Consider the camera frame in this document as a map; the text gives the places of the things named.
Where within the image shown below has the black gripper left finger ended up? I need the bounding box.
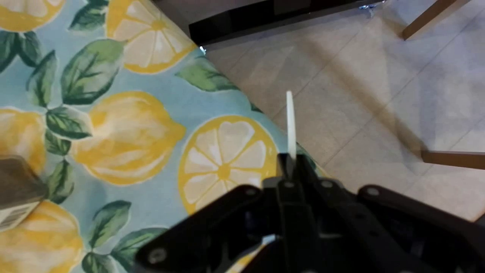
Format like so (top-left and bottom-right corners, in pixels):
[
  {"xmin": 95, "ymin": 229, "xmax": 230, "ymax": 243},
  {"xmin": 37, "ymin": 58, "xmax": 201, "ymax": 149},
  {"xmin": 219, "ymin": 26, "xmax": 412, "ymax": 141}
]
[{"xmin": 131, "ymin": 152, "xmax": 324, "ymax": 273}]

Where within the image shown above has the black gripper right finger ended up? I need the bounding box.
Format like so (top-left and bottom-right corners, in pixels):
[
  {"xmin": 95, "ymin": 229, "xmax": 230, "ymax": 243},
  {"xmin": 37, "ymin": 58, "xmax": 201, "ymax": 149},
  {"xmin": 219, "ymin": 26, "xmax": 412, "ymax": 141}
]
[{"xmin": 293, "ymin": 154, "xmax": 485, "ymax": 273}]

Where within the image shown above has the white plastic knife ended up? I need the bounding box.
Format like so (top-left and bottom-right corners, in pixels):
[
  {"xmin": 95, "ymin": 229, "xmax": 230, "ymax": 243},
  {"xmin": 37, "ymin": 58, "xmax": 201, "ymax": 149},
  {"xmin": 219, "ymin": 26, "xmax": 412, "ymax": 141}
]
[{"xmin": 284, "ymin": 90, "xmax": 299, "ymax": 164}]

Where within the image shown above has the lemon print tablecloth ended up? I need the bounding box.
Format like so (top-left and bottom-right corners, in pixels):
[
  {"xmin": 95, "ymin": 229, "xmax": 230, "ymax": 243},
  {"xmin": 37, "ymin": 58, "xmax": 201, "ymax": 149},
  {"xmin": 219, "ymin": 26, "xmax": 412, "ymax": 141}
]
[{"xmin": 0, "ymin": 0, "xmax": 330, "ymax": 273}]

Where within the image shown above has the wooden lattice back chair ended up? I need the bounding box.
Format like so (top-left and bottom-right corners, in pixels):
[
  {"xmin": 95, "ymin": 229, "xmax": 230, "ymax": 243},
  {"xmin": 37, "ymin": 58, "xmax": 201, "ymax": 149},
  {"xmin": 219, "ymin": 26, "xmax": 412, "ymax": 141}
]
[{"xmin": 399, "ymin": 0, "xmax": 485, "ymax": 172}]

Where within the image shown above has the black robot controller box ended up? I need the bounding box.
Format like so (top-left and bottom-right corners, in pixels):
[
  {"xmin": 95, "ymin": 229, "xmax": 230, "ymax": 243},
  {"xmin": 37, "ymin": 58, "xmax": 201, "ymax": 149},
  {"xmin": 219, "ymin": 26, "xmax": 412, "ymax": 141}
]
[{"xmin": 186, "ymin": 0, "xmax": 387, "ymax": 49}]

